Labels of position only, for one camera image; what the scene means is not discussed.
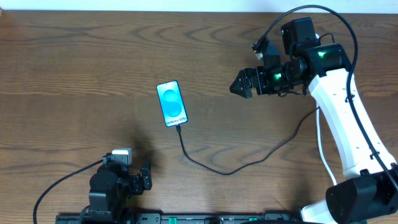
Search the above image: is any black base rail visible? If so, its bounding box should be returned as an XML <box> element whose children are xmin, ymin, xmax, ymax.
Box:
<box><xmin>55</xmin><ymin>212</ymin><xmax>305</xmax><ymax>224</ymax></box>

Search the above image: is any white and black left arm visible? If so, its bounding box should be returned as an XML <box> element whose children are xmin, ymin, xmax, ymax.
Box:
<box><xmin>78</xmin><ymin>161</ymin><xmax>152</xmax><ymax>223</ymax></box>

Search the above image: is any black charging cable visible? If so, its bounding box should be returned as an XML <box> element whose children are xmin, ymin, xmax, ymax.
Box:
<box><xmin>175</xmin><ymin>105</ymin><xmax>321</xmax><ymax>176</ymax></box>

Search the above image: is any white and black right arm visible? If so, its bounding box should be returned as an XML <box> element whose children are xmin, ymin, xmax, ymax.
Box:
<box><xmin>229</xmin><ymin>17</ymin><xmax>397</xmax><ymax>223</ymax></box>

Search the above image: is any blue Galaxy smartphone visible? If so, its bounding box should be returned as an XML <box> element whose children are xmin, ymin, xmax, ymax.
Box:
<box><xmin>156</xmin><ymin>80</ymin><xmax>188</xmax><ymax>128</ymax></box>

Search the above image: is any white power strip cord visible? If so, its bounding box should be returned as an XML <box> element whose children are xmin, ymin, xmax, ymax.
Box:
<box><xmin>315</xmin><ymin>107</ymin><xmax>338</xmax><ymax>186</ymax></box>

